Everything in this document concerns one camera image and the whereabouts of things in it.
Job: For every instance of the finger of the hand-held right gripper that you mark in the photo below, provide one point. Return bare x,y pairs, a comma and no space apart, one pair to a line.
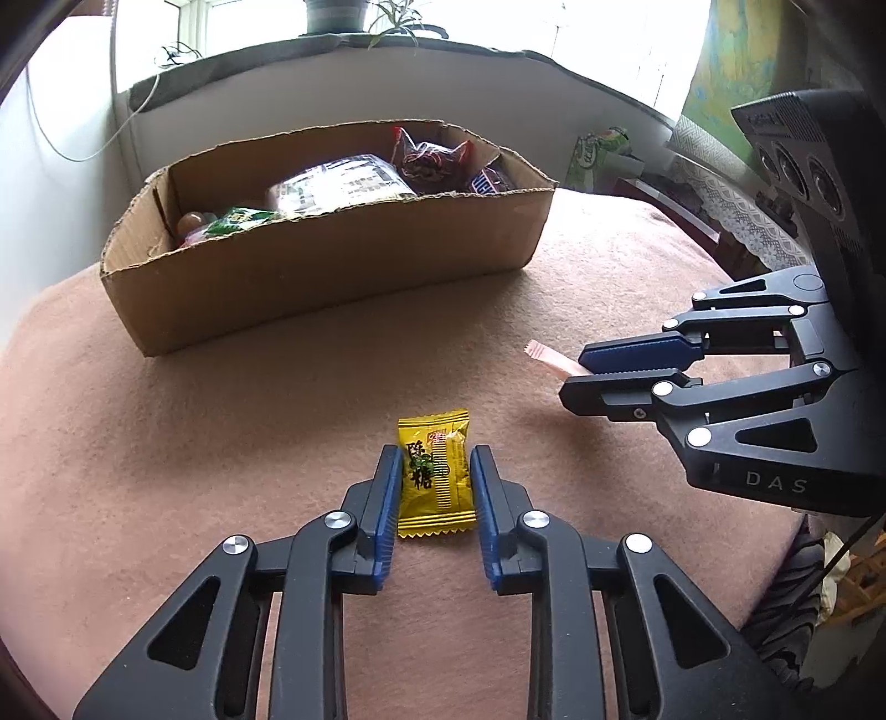
609,398
637,352

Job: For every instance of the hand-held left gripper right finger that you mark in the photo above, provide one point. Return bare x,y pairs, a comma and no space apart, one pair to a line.
484,512

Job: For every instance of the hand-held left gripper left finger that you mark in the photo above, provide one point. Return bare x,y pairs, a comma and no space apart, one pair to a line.
387,512

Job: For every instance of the yellow candy packet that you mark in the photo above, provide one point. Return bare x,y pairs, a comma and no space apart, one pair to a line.
432,478

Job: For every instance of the pink wrapper strip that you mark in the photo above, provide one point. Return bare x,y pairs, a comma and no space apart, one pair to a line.
550,358

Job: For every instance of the brown chocolate bar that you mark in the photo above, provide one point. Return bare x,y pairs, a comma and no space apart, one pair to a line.
490,181

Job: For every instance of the cardboard box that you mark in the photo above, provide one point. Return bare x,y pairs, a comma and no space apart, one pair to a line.
311,277

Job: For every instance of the red-ended dried date packet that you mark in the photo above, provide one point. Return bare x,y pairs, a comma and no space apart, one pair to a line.
429,165

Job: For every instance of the white lace cloth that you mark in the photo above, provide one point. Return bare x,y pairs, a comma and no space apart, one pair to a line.
734,208

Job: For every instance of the dark wooden table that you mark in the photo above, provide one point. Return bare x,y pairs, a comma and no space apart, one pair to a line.
664,201

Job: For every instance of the green printed bag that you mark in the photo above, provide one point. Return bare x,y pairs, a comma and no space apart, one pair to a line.
592,156

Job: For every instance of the white-framed window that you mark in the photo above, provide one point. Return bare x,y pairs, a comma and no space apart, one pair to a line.
609,41

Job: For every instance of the green snack packet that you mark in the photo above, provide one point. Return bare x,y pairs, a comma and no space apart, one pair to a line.
239,220

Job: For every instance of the small spider plant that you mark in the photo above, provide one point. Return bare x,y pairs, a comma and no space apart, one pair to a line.
398,21

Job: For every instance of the wall map poster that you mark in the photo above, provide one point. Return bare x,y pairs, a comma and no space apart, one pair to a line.
734,62

